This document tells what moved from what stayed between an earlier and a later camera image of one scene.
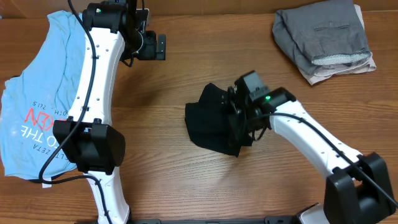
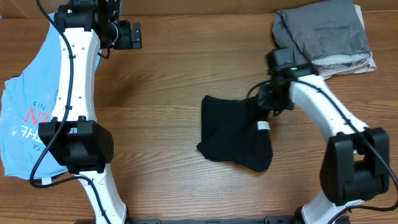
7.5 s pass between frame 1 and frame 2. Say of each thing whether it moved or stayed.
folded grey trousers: stayed
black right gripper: moved
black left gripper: moved
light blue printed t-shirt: stayed
